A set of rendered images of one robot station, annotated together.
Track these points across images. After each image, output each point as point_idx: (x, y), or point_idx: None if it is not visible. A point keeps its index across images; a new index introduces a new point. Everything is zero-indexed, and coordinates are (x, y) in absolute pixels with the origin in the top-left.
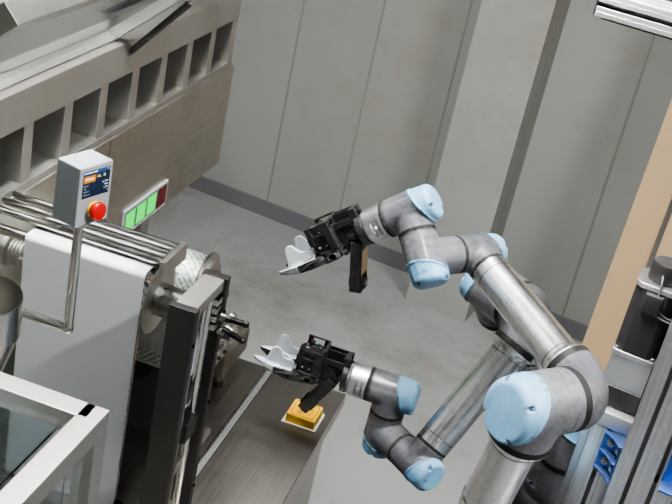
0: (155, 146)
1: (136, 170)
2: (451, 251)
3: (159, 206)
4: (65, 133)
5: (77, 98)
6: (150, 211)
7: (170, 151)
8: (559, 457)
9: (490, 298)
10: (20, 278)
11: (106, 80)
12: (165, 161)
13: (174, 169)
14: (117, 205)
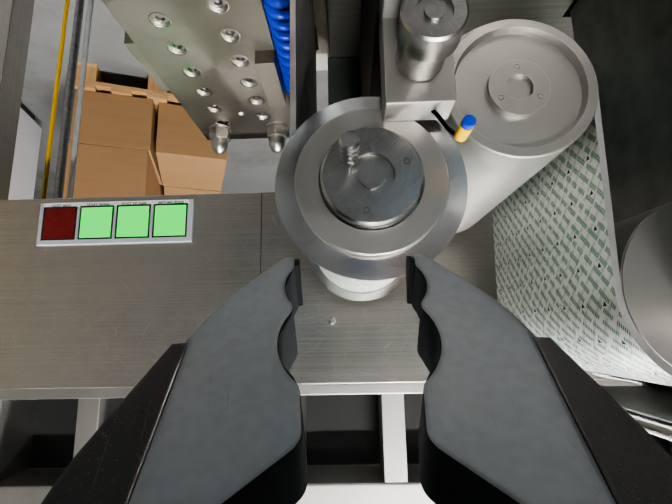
0: (94, 322)
1: (157, 300)
2: None
3: (63, 206)
4: (398, 434)
5: (377, 486)
6: (97, 209)
7: (32, 294)
8: None
9: None
10: (483, 248)
11: None
12: (49, 281)
13: (9, 254)
14: (212, 259)
